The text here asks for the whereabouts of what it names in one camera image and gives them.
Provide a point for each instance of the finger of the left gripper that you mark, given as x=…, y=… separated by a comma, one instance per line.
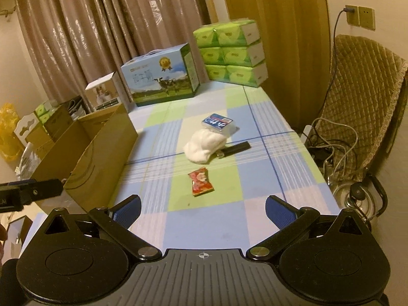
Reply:
x=33, y=190

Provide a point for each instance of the blue milk carton box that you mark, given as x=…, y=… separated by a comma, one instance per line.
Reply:
x=162, y=75

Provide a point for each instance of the white knitted sock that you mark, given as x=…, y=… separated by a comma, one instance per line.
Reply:
x=202, y=145

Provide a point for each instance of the white carved chair back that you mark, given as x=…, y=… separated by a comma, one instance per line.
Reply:
x=24, y=126

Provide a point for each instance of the beige curtain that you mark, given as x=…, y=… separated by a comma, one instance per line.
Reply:
x=74, y=42

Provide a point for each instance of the steel kettle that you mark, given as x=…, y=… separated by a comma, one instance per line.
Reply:
x=367, y=198

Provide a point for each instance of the blue clear plastic box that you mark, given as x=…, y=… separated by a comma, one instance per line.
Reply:
x=219, y=124

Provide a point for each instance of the red snack packet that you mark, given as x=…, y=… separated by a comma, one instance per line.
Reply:
x=200, y=182

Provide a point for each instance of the green tissue pack stack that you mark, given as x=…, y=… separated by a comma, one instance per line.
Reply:
x=233, y=52

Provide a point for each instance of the wooden wardrobe panel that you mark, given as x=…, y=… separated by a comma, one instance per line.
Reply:
x=296, y=42

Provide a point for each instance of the wall socket panel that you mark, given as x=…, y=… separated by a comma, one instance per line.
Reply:
x=360, y=16

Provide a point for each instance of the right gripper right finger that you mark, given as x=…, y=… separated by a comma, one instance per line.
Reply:
x=292, y=223

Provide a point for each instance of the yellow plastic bag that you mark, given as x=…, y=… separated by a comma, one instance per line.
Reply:
x=11, y=146

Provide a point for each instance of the quilted brown chair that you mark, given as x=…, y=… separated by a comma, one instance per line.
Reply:
x=360, y=104

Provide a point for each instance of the brown cardboard box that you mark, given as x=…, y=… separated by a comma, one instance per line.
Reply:
x=89, y=158

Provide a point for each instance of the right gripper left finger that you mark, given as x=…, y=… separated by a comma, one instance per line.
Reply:
x=115, y=223

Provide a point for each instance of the brown cardboard carton stack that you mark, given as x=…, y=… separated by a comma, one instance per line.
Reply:
x=52, y=121

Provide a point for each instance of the white product box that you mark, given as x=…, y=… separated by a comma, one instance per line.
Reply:
x=106, y=91

